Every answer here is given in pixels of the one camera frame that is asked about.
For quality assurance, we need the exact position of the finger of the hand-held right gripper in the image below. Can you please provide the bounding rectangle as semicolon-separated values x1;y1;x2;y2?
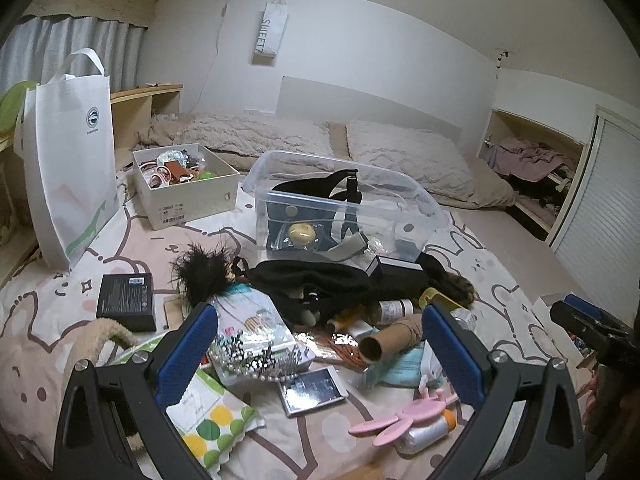
550;294;632;342

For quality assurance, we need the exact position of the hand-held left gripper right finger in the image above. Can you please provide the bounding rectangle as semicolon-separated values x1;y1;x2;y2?
420;302;589;480

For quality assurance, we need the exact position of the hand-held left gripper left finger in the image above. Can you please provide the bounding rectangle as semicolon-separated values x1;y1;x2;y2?
52;302;221;480

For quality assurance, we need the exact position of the green yellow dotted pouch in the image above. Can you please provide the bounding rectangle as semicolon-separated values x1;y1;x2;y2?
165;375;267;472

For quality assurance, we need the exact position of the beige fluffy headband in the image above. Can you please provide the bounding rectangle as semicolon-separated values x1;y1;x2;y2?
70;317;142;377

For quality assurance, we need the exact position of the pink bunny brush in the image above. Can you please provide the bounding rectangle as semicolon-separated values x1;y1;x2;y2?
348;387;459;449

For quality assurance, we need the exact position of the clear plastic container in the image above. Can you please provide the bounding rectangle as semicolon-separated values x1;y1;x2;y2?
242;150;449;264

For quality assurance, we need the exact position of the dark blue bag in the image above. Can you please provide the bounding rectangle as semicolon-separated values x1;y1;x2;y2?
265;169;369;257

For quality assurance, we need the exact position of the person's right hand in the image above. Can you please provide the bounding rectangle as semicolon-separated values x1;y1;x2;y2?
581;376;602;434

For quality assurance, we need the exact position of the green packet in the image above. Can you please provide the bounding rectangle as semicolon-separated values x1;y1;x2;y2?
114;335;167;367

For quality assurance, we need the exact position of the teal packet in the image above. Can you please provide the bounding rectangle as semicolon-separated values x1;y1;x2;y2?
357;347;427;389

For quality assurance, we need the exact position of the silver tiara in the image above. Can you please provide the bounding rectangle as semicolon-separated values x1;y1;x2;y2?
207;332;307;387

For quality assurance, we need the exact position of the cardboard tube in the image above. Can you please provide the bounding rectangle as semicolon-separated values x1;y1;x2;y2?
359;315;427;364

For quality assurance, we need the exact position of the white illustrated packet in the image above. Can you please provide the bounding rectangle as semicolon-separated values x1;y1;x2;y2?
215;284;297;357

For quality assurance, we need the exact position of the black feather puff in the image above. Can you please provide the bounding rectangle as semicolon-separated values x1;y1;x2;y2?
170;242;237;312

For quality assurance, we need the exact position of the brown fur scrunchie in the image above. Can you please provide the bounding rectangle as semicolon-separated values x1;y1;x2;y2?
420;254;476;309

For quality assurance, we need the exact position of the white jar dark label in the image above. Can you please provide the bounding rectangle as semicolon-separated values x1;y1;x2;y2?
377;299;416;326

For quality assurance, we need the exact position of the black flat box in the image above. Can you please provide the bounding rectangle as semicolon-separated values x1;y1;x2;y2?
96;272;158;333

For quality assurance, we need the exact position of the white bottle orange cap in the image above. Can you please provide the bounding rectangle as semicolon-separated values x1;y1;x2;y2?
397;407;459;456

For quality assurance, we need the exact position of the black and white box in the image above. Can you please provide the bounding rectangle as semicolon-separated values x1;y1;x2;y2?
367;255;429;287

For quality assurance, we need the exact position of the white louvered door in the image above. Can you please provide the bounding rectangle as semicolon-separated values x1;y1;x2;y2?
547;105;640;312

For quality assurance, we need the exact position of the small amber bottle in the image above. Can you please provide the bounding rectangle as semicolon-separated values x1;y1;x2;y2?
326;305;372;334

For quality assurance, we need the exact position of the black cloth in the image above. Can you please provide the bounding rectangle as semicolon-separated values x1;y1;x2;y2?
232;257;387;324

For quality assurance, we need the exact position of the white cardboard box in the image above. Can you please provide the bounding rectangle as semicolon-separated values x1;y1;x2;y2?
131;142;242;231

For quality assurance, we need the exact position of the beige bed sheet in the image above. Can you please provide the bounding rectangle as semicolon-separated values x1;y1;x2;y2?
135;110;517;212

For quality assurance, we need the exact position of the bunny printed blanket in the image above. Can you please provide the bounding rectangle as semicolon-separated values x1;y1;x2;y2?
0;170;567;480

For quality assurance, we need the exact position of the pile of clothes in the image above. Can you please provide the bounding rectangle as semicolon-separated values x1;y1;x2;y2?
482;135;577;222

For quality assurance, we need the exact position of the brown leather pouch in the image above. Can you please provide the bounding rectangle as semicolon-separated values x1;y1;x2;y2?
159;161;194;184

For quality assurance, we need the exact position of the large fluffy beige pillow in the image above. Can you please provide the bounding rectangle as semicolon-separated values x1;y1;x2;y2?
346;120;477;202

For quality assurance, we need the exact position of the small fluffy beige pillow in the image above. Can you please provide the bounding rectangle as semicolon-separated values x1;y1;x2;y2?
172;112;334;159

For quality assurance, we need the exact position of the white tote bag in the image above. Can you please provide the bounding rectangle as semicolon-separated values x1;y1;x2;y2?
14;49;121;271

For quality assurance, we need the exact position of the green cloth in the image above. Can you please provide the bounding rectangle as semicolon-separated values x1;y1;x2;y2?
0;82;34;137

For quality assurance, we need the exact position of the hanging white paper bag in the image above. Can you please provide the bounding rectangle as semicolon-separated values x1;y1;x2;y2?
251;2;290;67

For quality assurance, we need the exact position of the grey curtain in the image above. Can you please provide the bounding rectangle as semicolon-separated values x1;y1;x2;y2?
0;15;149;107

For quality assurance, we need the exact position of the red wire bundle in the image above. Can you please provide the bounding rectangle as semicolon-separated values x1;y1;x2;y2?
299;332;372;367

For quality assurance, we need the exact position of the wall cable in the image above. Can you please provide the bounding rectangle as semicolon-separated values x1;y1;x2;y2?
192;0;232;117

